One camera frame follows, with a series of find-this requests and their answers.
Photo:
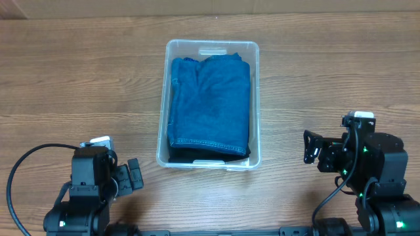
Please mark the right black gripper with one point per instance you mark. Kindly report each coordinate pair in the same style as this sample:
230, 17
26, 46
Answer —
323, 154

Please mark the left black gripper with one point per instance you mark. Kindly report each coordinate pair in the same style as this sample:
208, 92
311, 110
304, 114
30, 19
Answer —
124, 174

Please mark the black cloth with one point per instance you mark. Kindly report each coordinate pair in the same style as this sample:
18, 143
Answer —
189, 155

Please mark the blue terry towel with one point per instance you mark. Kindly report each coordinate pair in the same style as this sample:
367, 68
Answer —
210, 106

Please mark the sparkly blue green cloth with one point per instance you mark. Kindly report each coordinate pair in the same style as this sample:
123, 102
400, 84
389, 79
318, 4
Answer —
190, 59

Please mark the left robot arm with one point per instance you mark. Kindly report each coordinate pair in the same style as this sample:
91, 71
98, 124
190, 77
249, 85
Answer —
83, 206

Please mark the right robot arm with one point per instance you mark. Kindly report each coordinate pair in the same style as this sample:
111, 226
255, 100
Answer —
372, 164

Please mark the clear plastic storage bin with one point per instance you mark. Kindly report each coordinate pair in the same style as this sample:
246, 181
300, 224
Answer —
200, 50

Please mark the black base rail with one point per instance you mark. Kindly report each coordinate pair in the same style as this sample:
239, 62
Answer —
282, 231

